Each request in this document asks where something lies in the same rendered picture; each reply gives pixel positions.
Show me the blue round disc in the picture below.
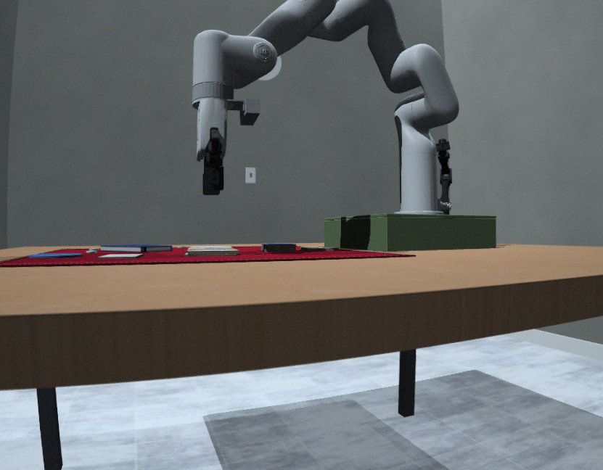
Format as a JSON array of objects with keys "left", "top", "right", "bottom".
[{"left": 29, "top": 253, "right": 83, "bottom": 258}]

